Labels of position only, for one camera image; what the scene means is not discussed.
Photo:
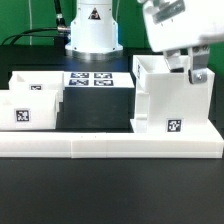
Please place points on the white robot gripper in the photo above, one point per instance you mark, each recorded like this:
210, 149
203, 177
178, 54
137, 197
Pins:
178, 24

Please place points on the white drawer cabinet frame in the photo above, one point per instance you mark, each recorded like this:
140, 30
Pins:
167, 102

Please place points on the white front drawer box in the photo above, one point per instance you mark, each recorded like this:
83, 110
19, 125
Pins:
28, 110

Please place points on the white drawer box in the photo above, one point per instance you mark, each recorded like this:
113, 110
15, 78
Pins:
38, 80
28, 110

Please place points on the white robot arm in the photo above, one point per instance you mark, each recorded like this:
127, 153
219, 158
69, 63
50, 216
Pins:
94, 32

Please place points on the white rear drawer box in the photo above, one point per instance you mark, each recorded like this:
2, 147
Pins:
38, 80

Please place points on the white marker tag plate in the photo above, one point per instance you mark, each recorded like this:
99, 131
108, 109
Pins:
97, 80

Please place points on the white L-shaped fence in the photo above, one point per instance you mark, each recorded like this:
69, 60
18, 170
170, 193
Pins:
203, 143

